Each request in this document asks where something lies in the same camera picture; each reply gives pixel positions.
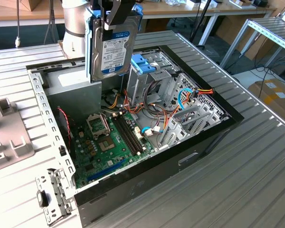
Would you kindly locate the black tripod stand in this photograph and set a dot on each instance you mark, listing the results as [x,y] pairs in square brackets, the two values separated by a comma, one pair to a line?
[199,19]

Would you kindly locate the empty blue disk carrier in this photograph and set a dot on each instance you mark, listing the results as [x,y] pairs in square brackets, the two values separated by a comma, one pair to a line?
[145,66]

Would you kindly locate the small cardboard box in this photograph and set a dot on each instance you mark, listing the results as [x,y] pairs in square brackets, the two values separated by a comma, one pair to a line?
[26,3]

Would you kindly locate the grey Dell power supply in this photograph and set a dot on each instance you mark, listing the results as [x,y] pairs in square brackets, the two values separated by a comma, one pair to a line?
[71,99]

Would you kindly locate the CPU socket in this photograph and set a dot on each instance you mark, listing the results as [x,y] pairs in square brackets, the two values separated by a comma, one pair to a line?
[105,143]

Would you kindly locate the long wooden desk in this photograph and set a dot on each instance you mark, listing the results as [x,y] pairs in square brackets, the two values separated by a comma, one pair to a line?
[38,13]

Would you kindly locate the black RAM slot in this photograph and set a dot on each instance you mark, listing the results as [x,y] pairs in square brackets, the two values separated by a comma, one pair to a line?
[131,133]
[126,136]

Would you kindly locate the tall metal drive cage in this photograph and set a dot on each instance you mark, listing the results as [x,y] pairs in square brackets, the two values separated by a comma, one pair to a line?
[135,88]

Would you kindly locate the blue expansion slot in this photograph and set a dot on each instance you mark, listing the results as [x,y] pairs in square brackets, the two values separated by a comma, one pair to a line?
[107,169]

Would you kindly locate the black case fan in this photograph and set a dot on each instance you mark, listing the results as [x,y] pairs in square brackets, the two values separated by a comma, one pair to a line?
[61,126]

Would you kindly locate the large cardboard box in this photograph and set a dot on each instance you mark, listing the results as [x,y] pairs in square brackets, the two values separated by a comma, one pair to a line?
[275,95]

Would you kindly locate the grey parts rack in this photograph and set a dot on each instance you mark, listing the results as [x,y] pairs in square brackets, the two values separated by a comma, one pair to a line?
[7,133]

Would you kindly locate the black slot cover latch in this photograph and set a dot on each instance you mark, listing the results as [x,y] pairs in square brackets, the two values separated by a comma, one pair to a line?
[42,198]

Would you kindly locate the hard disk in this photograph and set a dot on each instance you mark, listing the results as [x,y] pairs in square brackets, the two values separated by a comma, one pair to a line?
[114,54]

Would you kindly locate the perforated metal disk bay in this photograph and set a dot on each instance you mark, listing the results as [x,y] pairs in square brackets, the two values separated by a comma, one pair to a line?
[175,133]

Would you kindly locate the green motherboard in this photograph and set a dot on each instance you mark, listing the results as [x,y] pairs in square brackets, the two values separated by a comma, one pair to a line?
[104,159]

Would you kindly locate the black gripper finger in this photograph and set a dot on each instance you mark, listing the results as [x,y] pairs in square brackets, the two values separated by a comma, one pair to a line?
[96,4]
[120,12]

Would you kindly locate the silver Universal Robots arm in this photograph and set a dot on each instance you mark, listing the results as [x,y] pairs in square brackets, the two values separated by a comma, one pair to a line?
[73,23]

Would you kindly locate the open black PC case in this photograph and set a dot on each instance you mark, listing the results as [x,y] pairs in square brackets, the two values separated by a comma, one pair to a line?
[156,171]

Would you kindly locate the brown cardboard sheet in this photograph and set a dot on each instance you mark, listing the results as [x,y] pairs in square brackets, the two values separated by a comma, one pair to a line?
[240,31]

